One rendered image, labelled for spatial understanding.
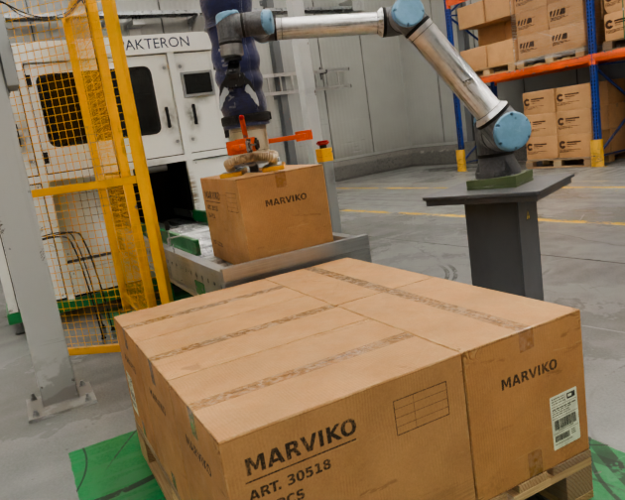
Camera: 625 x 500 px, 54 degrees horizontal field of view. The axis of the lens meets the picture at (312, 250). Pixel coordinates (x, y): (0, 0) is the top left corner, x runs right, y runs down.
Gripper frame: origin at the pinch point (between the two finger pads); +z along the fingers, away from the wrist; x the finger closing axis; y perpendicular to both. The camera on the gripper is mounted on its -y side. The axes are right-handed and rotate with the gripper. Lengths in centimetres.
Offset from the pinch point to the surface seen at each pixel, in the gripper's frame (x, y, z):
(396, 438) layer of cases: -33, -123, 81
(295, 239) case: -15, 13, 57
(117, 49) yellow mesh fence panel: 58, 58, -38
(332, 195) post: -37, 80, 47
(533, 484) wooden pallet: -69, -106, 108
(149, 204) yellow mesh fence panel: 56, 58, 37
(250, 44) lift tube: -6.1, 35.5, -29.2
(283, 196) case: -12.2, 11.9, 37.5
